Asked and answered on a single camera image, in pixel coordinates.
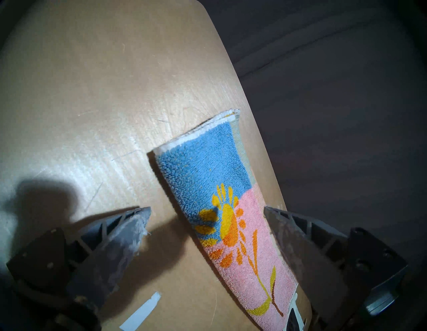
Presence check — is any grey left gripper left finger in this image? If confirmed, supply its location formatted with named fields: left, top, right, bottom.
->
left=7, top=207, right=151, bottom=331

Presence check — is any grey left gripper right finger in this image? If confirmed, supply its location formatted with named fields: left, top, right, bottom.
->
left=264, top=206, right=409, bottom=331

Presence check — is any colourful sun print towel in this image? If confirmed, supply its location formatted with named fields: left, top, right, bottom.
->
left=153, top=108, right=307, bottom=331

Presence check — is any white tape strip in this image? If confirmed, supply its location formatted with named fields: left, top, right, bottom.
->
left=119, top=292, right=161, bottom=331

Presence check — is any beige pleated curtain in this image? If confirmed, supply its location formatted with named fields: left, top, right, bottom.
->
left=200, top=0, right=427, bottom=77

